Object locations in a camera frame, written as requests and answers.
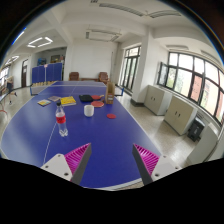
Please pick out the small red coaster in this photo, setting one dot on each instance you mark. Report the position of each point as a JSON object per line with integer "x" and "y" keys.
{"x": 111, "y": 116}

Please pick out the brown armchair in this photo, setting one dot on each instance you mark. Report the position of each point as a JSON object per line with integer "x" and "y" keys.
{"x": 103, "y": 77}
{"x": 74, "y": 76}

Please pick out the white cabinet near pillar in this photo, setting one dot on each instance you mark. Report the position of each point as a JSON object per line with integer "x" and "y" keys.
{"x": 157, "y": 100}

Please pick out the white cabinet middle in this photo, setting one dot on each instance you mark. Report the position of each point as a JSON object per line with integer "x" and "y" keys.
{"x": 180, "y": 115}

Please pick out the person in background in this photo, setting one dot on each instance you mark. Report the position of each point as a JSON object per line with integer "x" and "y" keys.
{"x": 9, "y": 86}

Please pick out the black pouch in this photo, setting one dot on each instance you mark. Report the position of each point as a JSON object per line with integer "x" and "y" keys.
{"x": 85, "y": 98}

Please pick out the blue table tennis table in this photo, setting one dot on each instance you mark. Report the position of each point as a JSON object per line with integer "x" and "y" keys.
{"x": 32, "y": 136}

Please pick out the white cabinet right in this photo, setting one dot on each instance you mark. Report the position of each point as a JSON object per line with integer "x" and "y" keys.
{"x": 210, "y": 147}

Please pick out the blue partition screen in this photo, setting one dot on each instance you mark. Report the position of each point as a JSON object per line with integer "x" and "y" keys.
{"x": 49, "y": 72}

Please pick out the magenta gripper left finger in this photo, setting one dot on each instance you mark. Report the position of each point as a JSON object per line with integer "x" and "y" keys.
{"x": 70, "y": 166}

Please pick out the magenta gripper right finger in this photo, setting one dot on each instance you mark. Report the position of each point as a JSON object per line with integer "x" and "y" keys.
{"x": 151, "y": 166}

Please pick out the right brown armchair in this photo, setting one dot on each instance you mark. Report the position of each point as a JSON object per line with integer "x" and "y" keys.
{"x": 103, "y": 77}

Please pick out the grey booklet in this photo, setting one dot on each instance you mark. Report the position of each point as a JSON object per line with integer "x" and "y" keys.
{"x": 54, "y": 98}

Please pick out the brown cardboard box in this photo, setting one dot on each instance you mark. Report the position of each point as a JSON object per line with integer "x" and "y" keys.
{"x": 110, "y": 93}

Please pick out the white cup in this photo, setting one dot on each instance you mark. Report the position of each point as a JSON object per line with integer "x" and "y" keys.
{"x": 88, "y": 110}

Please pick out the black bin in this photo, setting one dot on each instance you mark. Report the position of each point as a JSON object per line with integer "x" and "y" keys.
{"x": 196, "y": 129}

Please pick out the clear plastic water bottle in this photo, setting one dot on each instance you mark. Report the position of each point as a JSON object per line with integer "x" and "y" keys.
{"x": 61, "y": 120}

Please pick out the left brown armchair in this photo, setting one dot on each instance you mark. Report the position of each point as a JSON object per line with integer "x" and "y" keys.
{"x": 74, "y": 76}

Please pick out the red table tennis paddle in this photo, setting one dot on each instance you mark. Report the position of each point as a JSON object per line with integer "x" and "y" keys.
{"x": 97, "y": 103}

